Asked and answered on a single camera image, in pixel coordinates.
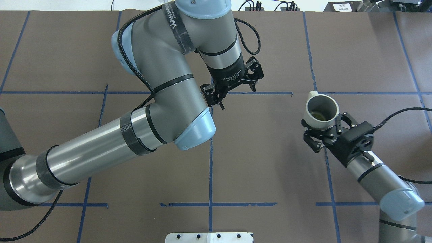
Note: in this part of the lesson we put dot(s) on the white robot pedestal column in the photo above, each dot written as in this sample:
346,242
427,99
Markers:
210,237

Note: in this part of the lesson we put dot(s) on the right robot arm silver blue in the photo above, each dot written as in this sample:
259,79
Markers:
398,198

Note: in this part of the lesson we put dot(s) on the white paper label card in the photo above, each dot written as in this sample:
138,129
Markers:
342,7

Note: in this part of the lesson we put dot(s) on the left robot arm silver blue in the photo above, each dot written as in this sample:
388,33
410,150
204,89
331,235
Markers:
187,54

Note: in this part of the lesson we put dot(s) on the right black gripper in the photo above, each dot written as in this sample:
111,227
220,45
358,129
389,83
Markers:
341,147

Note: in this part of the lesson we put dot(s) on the white mug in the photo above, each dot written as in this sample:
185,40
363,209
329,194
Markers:
324,104

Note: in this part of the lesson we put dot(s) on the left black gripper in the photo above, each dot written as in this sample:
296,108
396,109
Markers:
228,76

